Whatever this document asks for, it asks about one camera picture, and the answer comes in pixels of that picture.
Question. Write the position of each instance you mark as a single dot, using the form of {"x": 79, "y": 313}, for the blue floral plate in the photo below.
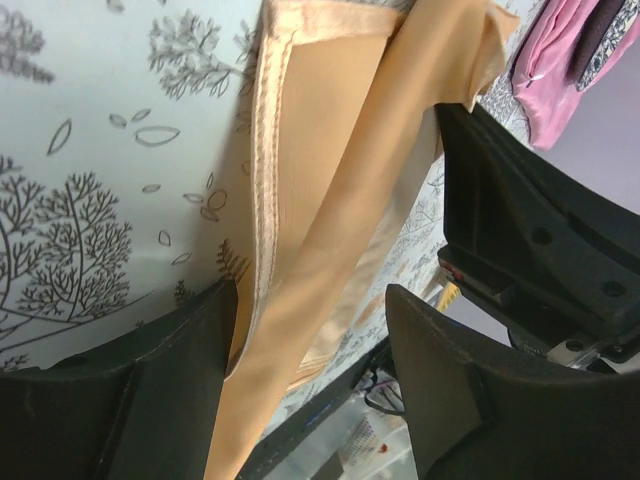
{"x": 601, "y": 35}

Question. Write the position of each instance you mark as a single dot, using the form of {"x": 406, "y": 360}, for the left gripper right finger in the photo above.
{"x": 477, "y": 409}

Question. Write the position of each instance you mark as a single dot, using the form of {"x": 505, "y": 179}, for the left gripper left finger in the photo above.
{"x": 142, "y": 406}

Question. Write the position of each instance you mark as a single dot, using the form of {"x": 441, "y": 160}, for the pink floral placemat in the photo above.
{"x": 539, "y": 80}

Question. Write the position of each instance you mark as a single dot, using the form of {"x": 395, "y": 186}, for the yellow bamboo mat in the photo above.
{"x": 447, "y": 296}

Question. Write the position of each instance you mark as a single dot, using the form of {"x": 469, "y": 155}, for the orange satin napkin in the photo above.
{"x": 343, "y": 136}

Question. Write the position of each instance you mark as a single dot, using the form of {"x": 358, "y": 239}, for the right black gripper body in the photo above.
{"x": 534, "y": 327}

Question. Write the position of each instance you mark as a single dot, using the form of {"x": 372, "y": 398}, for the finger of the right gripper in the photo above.
{"x": 525, "y": 240}

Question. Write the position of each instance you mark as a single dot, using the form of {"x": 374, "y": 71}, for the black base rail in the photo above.
{"x": 276, "y": 446}

